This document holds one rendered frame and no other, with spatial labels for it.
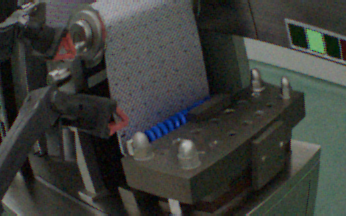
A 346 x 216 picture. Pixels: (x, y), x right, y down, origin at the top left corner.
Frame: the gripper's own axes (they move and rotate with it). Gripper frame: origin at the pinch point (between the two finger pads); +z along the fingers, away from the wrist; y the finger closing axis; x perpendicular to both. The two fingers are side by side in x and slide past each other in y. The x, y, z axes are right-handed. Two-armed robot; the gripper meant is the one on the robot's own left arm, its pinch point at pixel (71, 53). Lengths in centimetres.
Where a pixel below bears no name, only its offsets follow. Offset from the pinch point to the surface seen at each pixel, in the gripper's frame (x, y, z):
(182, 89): 2.6, 5.8, 26.2
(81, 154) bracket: -16.4, -2.7, 14.2
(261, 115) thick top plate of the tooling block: 2.3, 21.5, 32.7
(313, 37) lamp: 22, 35, 30
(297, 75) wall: 88, -141, 279
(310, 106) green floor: 63, -107, 257
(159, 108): -2.4, 5.9, 22.3
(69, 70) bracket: -2.6, -2.4, 3.3
